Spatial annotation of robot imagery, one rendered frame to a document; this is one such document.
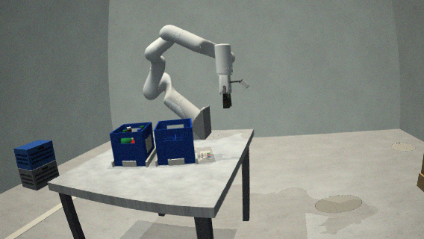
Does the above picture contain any white paper strip with colored squares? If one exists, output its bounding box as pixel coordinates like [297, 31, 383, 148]
[200, 151, 211, 160]

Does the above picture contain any blue crate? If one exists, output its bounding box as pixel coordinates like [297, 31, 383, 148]
[154, 118, 196, 166]
[110, 122, 155, 167]

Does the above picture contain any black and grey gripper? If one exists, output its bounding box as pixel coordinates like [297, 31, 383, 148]
[219, 74, 231, 108]

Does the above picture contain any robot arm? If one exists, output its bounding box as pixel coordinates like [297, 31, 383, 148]
[143, 25, 235, 122]

